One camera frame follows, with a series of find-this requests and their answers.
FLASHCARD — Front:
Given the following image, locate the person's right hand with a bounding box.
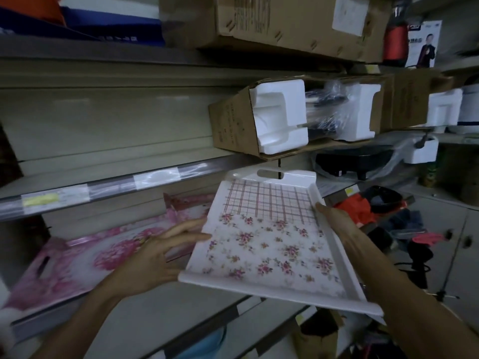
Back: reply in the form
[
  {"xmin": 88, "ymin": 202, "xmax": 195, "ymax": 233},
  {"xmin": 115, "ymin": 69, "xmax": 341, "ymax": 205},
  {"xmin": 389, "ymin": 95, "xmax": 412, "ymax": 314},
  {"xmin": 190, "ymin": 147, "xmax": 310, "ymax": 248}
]
[{"xmin": 316, "ymin": 202, "xmax": 375, "ymax": 266}]

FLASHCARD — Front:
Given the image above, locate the black cord bundle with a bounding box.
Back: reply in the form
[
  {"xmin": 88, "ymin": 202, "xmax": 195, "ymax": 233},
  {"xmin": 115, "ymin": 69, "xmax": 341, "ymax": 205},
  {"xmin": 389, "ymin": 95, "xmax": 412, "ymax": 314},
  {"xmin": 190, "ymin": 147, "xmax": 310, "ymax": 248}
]
[{"xmin": 395, "ymin": 239, "xmax": 435, "ymax": 290}]

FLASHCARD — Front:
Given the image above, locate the brown cardboard box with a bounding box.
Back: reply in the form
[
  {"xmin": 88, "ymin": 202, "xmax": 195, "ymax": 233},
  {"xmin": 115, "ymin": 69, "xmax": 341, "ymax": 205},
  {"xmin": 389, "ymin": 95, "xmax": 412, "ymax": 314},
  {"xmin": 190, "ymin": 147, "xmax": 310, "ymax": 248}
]
[{"xmin": 381, "ymin": 69, "xmax": 454, "ymax": 133}]

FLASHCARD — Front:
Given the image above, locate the plastic wrapped appliance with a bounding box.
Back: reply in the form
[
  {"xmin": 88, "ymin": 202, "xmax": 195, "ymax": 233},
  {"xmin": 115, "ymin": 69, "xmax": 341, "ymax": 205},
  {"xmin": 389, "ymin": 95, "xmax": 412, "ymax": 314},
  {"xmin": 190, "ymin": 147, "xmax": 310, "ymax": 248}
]
[{"xmin": 305, "ymin": 80, "xmax": 352, "ymax": 141}]

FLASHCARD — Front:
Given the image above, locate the red cloth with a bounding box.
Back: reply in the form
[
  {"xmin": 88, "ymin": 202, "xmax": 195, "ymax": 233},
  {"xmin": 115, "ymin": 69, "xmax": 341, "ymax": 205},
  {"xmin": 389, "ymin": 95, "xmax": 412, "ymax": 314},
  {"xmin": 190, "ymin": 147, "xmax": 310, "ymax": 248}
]
[{"xmin": 334, "ymin": 193, "xmax": 379, "ymax": 227}]

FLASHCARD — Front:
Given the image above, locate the blue bag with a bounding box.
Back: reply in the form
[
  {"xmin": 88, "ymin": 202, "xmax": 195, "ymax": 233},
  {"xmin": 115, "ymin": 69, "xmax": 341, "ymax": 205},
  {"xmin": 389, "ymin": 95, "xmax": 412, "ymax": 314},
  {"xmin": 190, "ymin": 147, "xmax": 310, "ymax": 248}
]
[{"xmin": 0, "ymin": 5, "xmax": 166, "ymax": 48}]

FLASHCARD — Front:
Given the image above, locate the red jug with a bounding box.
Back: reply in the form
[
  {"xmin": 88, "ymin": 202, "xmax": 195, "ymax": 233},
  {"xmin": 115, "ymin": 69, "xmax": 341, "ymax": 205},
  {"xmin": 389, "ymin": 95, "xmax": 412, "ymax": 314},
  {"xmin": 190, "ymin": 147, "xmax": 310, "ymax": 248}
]
[{"xmin": 383, "ymin": 0, "xmax": 411, "ymax": 67}]

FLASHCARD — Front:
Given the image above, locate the green can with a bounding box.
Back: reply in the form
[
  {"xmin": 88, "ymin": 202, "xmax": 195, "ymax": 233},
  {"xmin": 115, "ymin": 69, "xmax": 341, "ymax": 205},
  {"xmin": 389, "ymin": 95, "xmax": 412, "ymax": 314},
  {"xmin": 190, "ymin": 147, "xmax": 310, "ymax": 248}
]
[{"xmin": 422, "ymin": 162, "xmax": 439, "ymax": 188}]

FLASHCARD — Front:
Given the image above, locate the pink plastic item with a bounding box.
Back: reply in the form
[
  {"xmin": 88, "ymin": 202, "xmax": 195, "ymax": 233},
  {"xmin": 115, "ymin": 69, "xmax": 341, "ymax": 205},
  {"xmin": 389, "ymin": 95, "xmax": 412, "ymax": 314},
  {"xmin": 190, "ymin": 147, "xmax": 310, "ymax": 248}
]
[{"xmin": 411, "ymin": 231, "xmax": 447, "ymax": 246}]

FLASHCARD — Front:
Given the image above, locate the person's left hand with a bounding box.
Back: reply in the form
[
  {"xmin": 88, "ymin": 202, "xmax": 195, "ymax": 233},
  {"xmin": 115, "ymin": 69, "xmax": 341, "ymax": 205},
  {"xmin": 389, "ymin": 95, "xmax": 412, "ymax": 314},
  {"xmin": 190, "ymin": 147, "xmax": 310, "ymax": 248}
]
[{"xmin": 106, "ymin": 219, "xmax": 212, "ymax": 298}]

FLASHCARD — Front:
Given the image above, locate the black bowl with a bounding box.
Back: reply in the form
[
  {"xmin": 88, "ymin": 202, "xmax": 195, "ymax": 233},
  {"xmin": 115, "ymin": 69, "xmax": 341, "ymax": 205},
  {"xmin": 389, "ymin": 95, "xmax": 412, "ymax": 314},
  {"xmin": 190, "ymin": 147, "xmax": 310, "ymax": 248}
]
[{"xmin": 363, "ymin": 185, "xmax": 405, "ymax": 213}]

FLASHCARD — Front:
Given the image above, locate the poster with person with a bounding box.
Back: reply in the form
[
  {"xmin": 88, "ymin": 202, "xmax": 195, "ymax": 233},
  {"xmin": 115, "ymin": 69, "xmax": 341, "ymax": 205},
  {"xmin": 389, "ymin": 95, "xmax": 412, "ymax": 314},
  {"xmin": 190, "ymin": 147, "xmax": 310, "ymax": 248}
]
[{"xmin": 405, "ymin": 20, "xmax": 443, "ymax": 68}]

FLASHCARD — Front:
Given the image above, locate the small white styrofoam block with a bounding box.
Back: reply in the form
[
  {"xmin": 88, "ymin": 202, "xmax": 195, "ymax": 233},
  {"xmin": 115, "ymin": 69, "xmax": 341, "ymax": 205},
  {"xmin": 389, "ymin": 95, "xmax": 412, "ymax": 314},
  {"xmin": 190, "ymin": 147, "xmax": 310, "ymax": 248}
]
[{"xmin": 403, "ymin": 136, "xmax": 440, "ymax": 165}]

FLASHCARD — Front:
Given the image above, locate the large pink blossom tray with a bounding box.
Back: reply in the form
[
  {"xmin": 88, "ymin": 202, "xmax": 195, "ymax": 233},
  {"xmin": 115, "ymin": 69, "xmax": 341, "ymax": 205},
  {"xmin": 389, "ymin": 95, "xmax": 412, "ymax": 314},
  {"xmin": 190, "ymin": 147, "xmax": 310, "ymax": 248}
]
[{"xmin": 3, "ymin": 193, "xmax": 212, "ymax": 313}]

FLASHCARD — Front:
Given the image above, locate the orange bag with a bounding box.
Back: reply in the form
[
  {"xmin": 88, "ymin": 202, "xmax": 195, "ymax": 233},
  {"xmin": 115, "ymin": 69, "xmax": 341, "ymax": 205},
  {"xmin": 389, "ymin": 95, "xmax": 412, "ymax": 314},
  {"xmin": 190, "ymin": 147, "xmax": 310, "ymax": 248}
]
[{"xmin": 0, "ymin": 0, "xmax": 67, "ymax": 26}]

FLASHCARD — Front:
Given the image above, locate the white floral plaid tray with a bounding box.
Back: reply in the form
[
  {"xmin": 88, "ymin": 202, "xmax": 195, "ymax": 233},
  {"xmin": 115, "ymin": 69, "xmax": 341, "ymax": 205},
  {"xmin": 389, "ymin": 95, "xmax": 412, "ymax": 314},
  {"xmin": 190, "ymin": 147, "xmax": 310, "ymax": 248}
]
[{"xmin": 178, "ymin": 169, "xmax": 384, "ymax": 317}]

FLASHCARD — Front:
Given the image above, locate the black pan in plastic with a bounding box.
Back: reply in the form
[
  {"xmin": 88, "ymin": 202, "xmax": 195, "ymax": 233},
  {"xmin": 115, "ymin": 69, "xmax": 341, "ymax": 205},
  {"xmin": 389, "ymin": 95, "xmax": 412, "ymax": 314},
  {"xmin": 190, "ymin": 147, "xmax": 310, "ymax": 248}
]
[{"xmin": 313, "ymin": 145, "xmax": 398, "ymax": 180}]

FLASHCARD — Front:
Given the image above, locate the person's right forearm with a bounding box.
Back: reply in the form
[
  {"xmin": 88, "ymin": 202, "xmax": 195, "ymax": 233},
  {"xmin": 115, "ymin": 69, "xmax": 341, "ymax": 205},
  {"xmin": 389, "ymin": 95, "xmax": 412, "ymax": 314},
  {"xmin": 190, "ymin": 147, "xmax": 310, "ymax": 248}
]
[{"xmin": 355, "ymin": 250, "xmax": 479, "ymax": 359}]

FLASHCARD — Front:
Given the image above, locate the open cardboard box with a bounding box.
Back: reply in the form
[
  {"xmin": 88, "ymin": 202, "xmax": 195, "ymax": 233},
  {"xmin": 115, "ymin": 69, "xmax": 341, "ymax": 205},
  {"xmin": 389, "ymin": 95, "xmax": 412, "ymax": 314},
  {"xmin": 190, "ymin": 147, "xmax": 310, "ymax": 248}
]
[{"xmin": 208, "ymin": 73, "xmax": 394, "ymax": 162}]

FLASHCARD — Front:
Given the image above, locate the cardboard box on floor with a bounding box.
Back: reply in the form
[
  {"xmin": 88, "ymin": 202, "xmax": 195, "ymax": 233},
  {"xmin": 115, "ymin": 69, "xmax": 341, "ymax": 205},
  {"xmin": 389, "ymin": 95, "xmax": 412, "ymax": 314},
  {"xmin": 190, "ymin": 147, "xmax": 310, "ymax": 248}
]
[{"xmin": 291, "ymin": 309, "xmax": 346, "ymax": 359}]

